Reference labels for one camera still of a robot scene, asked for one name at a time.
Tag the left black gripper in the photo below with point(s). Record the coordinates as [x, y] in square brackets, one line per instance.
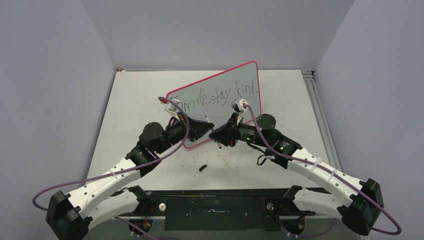
[198, 128]

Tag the aluminium rail frame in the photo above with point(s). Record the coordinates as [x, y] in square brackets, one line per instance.
[290, 96]

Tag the white whiteboard marker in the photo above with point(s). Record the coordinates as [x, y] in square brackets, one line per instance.
[212, 130]

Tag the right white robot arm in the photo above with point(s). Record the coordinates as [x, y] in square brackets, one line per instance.
[357, 203]

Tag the pink framed whiteboard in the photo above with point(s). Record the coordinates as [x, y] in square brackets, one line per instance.
[211, 98]

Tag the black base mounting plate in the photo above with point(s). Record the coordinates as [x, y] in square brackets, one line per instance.
[218, 210]

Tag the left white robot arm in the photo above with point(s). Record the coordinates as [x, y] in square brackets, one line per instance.
[71, 215]

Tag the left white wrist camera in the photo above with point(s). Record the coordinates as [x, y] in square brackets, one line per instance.
[170, 107]

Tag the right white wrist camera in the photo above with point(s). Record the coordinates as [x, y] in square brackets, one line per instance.
[239, 107]

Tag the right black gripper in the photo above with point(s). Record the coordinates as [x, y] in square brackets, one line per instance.
[227, 133]

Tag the black marker cap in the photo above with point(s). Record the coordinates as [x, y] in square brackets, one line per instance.
[202, 168]

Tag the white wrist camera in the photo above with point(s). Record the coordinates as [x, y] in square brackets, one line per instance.
[170, 107]
[239, 107]

